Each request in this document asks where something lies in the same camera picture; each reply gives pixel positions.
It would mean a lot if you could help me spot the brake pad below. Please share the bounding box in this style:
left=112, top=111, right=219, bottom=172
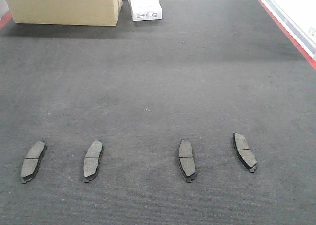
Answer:
left=83, top=140, right=104, bottom=183
left=178, top=139, right=196, bottom=183
left=21, top=140, right=47, bottom=184
left=233, top=132, right=257, bottom=173

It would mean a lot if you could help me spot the large cardboard box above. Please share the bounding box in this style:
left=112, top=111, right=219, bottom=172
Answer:
left=6, top=0, right=122, bottom=26

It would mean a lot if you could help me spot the white long box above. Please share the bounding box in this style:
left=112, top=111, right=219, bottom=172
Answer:
left=128, top=0, right=162, bottom=21

